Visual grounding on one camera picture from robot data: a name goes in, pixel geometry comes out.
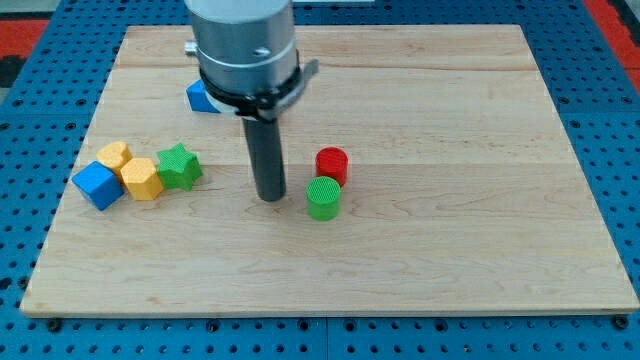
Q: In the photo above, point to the blue block behind arm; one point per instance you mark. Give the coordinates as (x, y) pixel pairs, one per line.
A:
(198, 100)

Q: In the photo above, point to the red cylinder block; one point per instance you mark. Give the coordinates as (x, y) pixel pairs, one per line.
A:
(332, 162)

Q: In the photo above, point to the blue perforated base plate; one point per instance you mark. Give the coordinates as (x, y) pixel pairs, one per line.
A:
(49, 108)

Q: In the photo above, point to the blue cube block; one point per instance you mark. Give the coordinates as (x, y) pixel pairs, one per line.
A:
(98, 185)

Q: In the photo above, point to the light wooden board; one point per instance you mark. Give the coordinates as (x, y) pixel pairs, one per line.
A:
(464, 196)

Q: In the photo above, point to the green star block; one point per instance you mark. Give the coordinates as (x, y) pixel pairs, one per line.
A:
(178, 168)

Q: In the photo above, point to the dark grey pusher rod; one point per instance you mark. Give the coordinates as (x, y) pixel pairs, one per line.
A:
(265, 152)

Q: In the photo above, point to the yellow hexagon block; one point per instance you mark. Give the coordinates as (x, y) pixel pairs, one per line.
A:
(141, 179)

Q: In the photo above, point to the yellow heart block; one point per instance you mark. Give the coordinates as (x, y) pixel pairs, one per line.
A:
(114, 156)

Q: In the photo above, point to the green cylinder block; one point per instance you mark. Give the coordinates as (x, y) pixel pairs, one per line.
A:
(323, 196)

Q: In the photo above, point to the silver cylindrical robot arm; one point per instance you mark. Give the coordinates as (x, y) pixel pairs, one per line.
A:
(250, 67)

